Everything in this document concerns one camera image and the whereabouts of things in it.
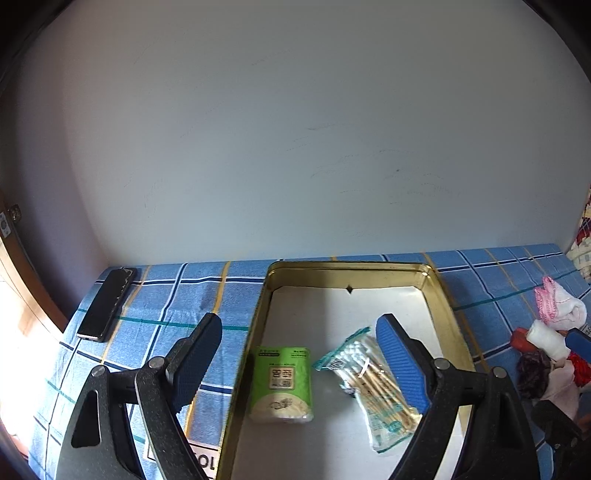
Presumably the wooden board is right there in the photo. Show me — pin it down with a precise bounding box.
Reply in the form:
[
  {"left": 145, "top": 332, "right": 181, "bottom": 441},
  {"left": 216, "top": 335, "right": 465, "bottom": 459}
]
[{"left": 0, "top": 189, "right": 70, "bottom": 333}]

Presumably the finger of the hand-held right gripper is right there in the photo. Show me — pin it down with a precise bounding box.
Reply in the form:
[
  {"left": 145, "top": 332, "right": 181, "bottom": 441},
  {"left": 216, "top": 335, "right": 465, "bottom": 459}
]
[
  {"left": 531, "top": 401, "right": 585, "bottom": 462},
  {"left": 564, "top": 328, "right": 591, "bottom": 358}
]

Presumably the white sock with pink trim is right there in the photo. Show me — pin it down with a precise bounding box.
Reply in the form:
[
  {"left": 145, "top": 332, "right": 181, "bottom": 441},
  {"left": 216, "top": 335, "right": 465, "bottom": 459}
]
[{"left": 534, "top": 276, "right": 588, "bottom": 330}]

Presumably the blue plaid bedsheet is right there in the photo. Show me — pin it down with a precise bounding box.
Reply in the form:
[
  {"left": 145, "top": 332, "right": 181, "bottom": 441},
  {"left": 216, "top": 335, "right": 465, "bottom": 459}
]
[{"left": 28, "top": 243, "right": 591, "bottom": 480}]

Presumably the green tissue pack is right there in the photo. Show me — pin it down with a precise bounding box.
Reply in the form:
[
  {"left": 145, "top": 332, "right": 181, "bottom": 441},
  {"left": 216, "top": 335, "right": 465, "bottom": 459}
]
[{"left": 249, "top": 345, "right": 315, "bottom": 424}]

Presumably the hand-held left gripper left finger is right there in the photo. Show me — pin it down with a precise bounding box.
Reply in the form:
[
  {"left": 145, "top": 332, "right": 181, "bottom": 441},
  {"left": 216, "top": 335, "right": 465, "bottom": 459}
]
[{"left": 54, "top": 312, "right": 223, "bottom": 480}]

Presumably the cream plaid cloth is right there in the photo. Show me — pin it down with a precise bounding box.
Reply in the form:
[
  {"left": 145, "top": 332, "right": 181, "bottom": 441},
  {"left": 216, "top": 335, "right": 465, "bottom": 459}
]
[{"left": 567, "top": 237, "right": 591, "bottom": 282}]

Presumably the pale pink cloth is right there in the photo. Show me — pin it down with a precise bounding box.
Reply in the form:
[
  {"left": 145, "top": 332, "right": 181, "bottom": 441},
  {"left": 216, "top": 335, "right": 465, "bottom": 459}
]
[{"left": 540, "top": 357, "right": 583, "bottom": 418}]

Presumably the red floral cloth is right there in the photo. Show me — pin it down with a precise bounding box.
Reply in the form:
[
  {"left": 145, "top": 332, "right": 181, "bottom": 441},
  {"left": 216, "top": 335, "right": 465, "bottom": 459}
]
[{"left": 575, "top": 185, "right": 591, "bottom": 245}]

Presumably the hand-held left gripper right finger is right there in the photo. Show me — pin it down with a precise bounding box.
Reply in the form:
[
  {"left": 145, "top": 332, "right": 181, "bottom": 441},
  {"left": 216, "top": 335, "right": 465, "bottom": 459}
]
[{"left": 375, "top": 314, "right": 541, "bottom": 480}]

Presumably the gold metal tin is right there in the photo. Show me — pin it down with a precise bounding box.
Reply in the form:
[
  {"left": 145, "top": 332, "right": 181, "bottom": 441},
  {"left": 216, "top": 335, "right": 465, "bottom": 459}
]
[{"left": 216, "top": 261, "right": 478, "bottom": 480}]

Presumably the red drawstring pouch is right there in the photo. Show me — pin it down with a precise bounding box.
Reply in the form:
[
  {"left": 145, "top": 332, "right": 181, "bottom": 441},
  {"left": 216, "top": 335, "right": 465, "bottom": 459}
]
[{"left": 566, "top": 351, "right": 591, "bottom": 388}]

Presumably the purple scrunchie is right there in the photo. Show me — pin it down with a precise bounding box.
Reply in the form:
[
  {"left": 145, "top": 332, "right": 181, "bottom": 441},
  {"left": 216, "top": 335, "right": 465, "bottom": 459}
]
[{"left": 516, "top": 349, "right": 557, "bottom": 400}]

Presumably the white cloth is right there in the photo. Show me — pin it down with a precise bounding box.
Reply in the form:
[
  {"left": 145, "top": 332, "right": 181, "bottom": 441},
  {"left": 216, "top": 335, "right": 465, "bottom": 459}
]
[{"left": 527, "top": 319, "right": 572, "bottom": 361}]

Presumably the black smartphone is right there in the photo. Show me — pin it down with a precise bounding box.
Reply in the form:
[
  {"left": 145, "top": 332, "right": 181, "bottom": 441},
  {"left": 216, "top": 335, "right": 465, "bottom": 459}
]
[{"left": 76, "top": 267, "right": 139, "bottom": 342}]

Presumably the cotton swab packet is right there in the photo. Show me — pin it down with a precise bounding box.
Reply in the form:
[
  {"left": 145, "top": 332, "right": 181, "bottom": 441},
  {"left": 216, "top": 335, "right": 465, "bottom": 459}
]
[{"left": 313, "top": 326, "right": 426, "bottom": 455}]

